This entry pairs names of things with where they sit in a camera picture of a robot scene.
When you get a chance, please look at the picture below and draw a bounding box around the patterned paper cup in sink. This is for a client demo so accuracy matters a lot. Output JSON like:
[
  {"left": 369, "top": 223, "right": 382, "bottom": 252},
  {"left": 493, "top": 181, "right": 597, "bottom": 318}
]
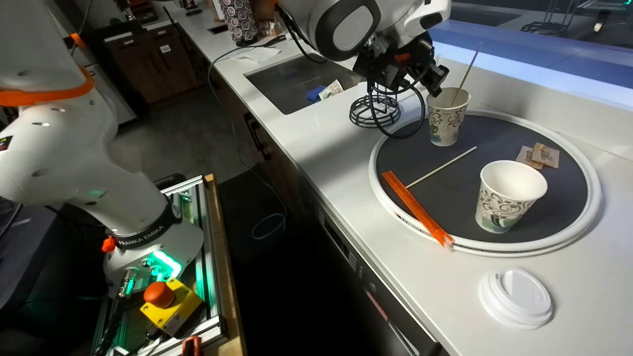
[{"left": 318, "top": 79, "right": 345, "bottom": 101}]

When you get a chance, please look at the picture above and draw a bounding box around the wooden chopstick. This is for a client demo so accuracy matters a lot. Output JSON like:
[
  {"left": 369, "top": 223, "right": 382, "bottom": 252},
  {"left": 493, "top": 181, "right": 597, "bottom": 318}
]
[
  {"left": 405, "top": 145, "right": 479, "bottom": 190},
  {"left": 451, "top": 42, "right": 484, "bottom": 107}
]

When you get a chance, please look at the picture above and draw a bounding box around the patterned paper coffee cup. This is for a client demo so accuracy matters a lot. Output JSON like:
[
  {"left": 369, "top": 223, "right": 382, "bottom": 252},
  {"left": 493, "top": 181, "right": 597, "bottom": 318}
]
[
  {"left": 475, "top": 160, "right": 548, "bottom": 234},
  {"left": 426, "top": 88, "right": 472, "bottom": 147}
]

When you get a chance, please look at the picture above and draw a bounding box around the orange chopstick wrapper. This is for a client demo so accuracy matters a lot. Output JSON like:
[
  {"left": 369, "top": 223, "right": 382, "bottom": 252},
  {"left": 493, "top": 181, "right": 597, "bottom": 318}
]
[{"left": 380, "top": 171, "right": 455, "bottom": 248}]

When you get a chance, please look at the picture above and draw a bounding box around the white plastic cup lid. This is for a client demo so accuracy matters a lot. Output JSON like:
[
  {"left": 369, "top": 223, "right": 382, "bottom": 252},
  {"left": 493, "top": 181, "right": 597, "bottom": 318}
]
[{"left": 477, "top": 267, "right": 554, "bottom": 331}]

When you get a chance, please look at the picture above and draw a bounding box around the sink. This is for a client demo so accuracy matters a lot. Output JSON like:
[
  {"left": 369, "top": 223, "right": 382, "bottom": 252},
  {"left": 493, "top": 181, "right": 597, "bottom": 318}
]
[{"left": 243, "top": 53, "right": 367, "bottom": 116}]

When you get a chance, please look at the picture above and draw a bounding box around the white paper napkin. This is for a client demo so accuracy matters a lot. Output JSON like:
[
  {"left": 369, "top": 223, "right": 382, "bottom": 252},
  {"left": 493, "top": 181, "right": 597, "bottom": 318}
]
[{"left": 229, "top": 45, "right": 281, "bottom": 65}]

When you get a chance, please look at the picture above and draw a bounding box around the round black tray white rim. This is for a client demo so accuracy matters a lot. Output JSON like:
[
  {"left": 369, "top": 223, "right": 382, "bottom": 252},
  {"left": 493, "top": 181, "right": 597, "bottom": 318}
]
[{"left": 368, "top": 109, "right": 603, "bottom": 258}]

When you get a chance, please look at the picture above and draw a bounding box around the patterned tall tumbler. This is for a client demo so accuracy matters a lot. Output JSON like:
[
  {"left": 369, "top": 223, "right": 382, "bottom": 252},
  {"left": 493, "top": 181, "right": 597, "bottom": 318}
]
[{"left": 218, "top": 0, "right": 259, "bottom": 46}]

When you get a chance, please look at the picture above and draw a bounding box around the brown sugar packet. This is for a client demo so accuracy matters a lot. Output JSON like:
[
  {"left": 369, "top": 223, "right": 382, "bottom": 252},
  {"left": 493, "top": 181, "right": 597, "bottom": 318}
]
[
  {"left": 531, "top": 142, "right": 561, "bottom": 169},
  {"left": 515, "top": 145, "right": 544, "bottom": 171}
]

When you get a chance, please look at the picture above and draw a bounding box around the dishwasher door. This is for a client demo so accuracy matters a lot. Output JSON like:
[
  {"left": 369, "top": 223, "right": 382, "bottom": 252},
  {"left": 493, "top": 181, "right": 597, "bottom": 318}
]
[{"left": 315, "top": 205, "right": 448, "bottom": 356}]

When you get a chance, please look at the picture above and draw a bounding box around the brown wooden cabinet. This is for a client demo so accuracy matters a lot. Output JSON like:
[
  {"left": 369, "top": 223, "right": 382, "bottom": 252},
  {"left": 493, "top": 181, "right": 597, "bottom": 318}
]
[{"left": 97, "top": 21, "right": 199, "bottom": 105}]

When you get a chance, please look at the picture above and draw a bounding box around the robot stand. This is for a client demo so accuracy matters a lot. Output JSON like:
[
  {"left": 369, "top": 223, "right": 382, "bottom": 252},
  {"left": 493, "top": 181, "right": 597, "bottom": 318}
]
[{"left": 91, "top": 173, "right": 246, "bottom": 356}]

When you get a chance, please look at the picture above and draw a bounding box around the yellow emergency stop button box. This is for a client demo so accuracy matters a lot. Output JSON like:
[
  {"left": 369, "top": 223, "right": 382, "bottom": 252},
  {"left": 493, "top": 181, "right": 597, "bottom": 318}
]
[{"left": 140, "top": 278, "right": 204, "bottom": 337}]

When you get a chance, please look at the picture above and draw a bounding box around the orange clamp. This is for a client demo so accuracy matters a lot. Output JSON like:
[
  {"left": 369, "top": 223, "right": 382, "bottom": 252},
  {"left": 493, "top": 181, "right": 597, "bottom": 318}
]
[{"left": 181, "top": 335, "right": 203, "bottom": 356}]

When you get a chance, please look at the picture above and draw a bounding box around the black wire holder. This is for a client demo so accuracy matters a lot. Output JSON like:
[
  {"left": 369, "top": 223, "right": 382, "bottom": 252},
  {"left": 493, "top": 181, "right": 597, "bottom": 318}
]
[{"left": 349, "top": 83, "right": 403, "bottom": 130}]

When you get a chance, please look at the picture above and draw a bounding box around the black drawer handle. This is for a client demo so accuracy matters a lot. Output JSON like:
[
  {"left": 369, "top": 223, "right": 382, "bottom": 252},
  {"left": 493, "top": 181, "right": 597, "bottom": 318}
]
[{"left": 244, "top": 112, "right": 272, "bottom": 162}]

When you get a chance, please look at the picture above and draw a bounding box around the black wire rack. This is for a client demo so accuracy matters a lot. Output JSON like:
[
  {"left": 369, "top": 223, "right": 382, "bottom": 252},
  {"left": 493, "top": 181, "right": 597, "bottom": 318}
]
[{"left": 519, "top": 0, "right": 580, "bottom": 37}]

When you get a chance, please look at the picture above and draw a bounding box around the black cable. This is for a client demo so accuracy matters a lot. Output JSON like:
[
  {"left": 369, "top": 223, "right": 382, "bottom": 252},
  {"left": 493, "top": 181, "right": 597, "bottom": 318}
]
[{"left": 207, "top": 34, "right": 288, "bottom": 171}]

